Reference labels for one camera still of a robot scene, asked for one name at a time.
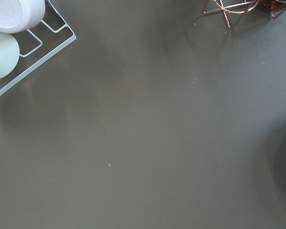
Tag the pale green cup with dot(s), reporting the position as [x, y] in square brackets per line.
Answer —
[9, 53]

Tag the white cup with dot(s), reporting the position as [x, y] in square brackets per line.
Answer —
[20, 15]

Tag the copper wire bottle rack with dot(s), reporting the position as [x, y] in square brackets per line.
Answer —
[274, 7]

